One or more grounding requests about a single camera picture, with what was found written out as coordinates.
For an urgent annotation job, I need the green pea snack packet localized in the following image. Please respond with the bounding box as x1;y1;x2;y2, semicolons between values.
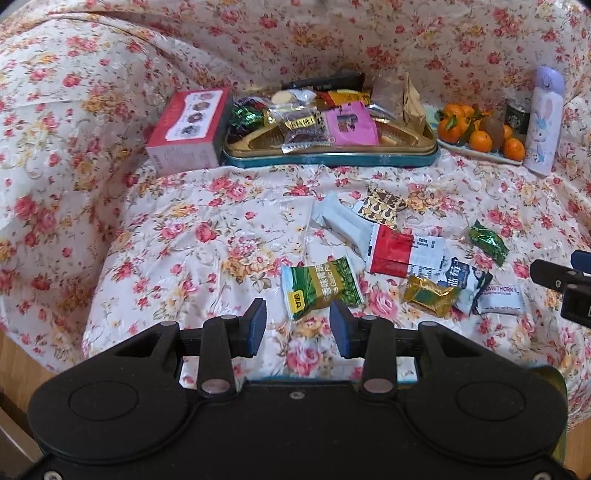
280;257;365;322

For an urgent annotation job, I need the red and white snack packet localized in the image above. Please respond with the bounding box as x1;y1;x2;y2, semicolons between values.
366;223;447;278

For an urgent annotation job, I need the dark cup with green label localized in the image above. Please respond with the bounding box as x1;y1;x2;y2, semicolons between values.
505;94;533;136

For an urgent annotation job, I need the floral blanket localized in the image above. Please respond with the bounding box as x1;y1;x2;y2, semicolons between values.
0;0;591;432

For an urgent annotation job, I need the pink snack packet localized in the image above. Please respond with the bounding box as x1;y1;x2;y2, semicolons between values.
322;102;380;148

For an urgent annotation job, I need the long black snack packet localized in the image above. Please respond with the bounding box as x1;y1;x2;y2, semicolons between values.
281;72;365;92

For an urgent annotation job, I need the clear packet with gold label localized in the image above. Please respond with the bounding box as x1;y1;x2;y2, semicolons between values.
280;107;329;154

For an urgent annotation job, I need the gold tin tray teal rim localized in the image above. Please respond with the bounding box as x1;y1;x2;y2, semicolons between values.
223;105;439;168

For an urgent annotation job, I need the plain white snack packet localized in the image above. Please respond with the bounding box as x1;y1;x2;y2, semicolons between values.
309;193;376;258

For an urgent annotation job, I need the blue and white snack packet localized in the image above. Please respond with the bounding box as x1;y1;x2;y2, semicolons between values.
436;257;494;315

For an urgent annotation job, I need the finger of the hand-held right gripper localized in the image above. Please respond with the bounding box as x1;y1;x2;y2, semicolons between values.
530;260;591;291

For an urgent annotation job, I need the kraft paper snack packet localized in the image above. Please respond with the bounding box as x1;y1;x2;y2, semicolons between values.
401;73;428;136

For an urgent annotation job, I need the dark green foil candy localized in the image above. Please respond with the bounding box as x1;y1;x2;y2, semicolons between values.
468;220;509;267

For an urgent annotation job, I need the clear packet of brown snack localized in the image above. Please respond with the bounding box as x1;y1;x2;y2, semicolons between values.
370;73;410;121

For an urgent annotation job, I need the purple rabbit print thermos bottle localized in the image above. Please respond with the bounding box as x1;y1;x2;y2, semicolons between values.
523;65;565;177

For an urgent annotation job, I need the gold foil candy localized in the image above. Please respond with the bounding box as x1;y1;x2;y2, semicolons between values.
400;276;461;319

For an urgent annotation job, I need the round white cookie packet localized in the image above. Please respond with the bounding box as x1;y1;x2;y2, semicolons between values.
270;89;315;110

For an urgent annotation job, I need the gold brown patterned snack packet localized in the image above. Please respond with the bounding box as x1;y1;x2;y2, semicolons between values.
353;187;407;230

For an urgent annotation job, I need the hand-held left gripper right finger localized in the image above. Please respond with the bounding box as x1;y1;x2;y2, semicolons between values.
329;300;482;402

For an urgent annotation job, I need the orange yellow snack packet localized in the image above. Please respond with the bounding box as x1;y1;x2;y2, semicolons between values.
318;90;373;110

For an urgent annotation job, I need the small white snack packet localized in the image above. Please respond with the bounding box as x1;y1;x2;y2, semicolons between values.
475;282;527;315

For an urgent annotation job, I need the red and white cardboard box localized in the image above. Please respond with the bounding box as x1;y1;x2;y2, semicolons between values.
146;88;232;175

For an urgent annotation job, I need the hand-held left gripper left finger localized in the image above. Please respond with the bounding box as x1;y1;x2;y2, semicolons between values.
115;298;269;400

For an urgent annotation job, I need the pile of tangerines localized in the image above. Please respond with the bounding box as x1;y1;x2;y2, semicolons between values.
437;103;526;162

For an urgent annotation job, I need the light blue fruit plate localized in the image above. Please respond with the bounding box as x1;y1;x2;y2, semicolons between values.
433;105;525;165

